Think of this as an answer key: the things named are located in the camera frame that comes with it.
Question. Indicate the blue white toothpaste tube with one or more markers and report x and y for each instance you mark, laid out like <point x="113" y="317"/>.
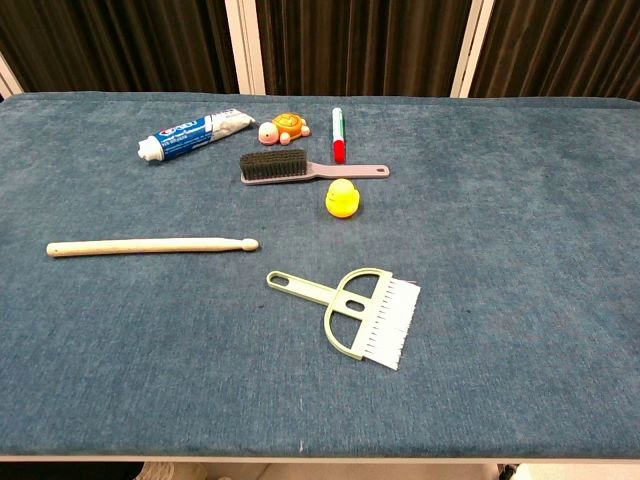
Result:
<point x="185" y="135"/>

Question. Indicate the blue table cloth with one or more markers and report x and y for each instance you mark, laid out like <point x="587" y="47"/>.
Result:
<point x="500" y="250"/>

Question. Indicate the dark pleated curtain panel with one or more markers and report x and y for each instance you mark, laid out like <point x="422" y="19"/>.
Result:
<point x="125" y="45"/>
<point x="360" y="45"/>
<point x="560" y="45"/>

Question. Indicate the green hand broom white bristles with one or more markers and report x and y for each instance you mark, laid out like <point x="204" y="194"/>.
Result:
<point x="392" y="325"/>

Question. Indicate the orange pink turtle toy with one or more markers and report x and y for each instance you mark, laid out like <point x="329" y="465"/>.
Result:
<point x="287" y="126"/>

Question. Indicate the white frame post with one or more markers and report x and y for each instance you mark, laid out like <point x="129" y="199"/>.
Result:
<point x="247" y="50"/>
<point x="470" y="55"/>
<point x="10" y="80"/>

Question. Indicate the white marker with red cap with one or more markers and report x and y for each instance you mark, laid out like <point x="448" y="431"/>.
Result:
<point x="338" y="132"/>

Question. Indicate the yellow rubber duck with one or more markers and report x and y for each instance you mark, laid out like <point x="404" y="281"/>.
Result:
<point x="343" y="200"/>

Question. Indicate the wooden drumstick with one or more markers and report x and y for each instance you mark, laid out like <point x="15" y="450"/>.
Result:
<point x="150" y="246"/>

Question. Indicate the grey brush with black bristles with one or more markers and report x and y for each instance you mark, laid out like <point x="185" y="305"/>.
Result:
<point x="272" y="165"/>

